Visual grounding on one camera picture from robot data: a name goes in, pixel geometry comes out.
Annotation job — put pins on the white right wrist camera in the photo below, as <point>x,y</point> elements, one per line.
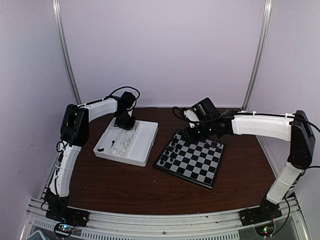
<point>192,117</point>

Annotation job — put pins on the left round circuit board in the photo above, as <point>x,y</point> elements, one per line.
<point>63,230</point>

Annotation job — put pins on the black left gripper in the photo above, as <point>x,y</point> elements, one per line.
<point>128,126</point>

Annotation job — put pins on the aluminium front rail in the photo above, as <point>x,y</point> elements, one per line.
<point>223,225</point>

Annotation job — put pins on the right aluminium frame post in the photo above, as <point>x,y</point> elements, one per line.
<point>264,30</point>

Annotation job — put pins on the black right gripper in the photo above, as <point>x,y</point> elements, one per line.
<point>191,137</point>

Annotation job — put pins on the black silver chessboard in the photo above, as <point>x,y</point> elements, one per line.
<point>198,163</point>

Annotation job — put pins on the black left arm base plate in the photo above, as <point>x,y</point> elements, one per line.
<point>72,217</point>

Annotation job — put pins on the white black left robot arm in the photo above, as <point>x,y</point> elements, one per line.
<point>74,134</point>

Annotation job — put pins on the left aluminium frame post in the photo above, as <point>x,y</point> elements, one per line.
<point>65,53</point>

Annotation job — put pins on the black chess piece pile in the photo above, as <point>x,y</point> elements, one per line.
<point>107,146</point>

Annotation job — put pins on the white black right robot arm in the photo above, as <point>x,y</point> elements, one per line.
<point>205,120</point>

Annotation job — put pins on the white compartment tray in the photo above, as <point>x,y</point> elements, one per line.
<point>131,147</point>

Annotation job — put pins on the white chess piece pile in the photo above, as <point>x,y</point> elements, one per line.
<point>121,146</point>

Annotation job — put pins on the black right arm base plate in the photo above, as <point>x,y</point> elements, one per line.
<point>252,216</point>

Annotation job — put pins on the blue plastic basket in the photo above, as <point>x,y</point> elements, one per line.
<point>37,235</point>

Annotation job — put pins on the aluminium frame post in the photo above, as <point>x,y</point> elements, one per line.
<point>264,30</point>
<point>65,53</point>

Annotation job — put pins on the right round circuit board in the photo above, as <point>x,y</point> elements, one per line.
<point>264,230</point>

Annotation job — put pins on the round circuit board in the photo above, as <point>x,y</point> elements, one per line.
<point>264,230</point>
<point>63,230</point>

